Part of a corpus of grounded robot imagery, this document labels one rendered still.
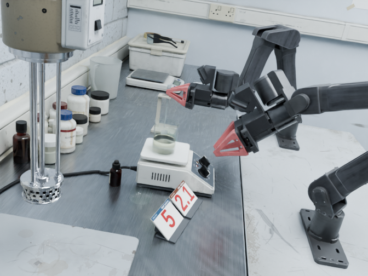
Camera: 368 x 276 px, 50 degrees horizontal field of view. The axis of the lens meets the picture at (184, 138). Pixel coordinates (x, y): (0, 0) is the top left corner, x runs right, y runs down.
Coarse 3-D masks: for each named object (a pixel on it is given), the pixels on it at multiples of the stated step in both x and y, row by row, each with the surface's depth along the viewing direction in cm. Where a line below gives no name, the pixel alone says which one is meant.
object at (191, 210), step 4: (172, 200) 90; (196, 200) 97; (200, 200) 97; (172, 204) 92; (176, 204) 90; (192, 204) 95; (196, 204) 95; (176, 208) 92; (188, 208) 93; (192, 208) 93; (196, 208) 93; (180, 212) 91; (188, 212) 91; (192, 212) 91; (184, 216) 90; (188, 216) 90; (192, 216) 90
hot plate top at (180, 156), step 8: (176, 144) 106; (184, 144) 106; (144, 152) 98; (152, 152) 99; (176, 152) 101; (184, 152) 101; (160, 160) 96; (168, 160) 96; (176, 160) 96; (184, 160) 97
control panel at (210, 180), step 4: (196, 156) 107; (192, 160) 103; (196, 160) 104; (192, 164) 101; (196, 164) 102; (192, 168) 99; (196, 168) 101; (208, 168) 106; (212, 168) 108; (196, 172) 98; (212, 172) 106; (200, 176) 98; (208, 176) 102; (212, 176) 104; (204, 180) 98; (208, 180) 100; (212, 180) 102; (212, 184) 100
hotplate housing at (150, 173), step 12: (192, 156) 105; (132, 168) 101; (144, 168) 97; (156, 168) 97; (168, 168) 97; (180, 168) 97; (144, 180) 98; (156, 180) 98; (168, 180) 98; (180, 180) 98; (192, 180) 97; (204, 192) 98
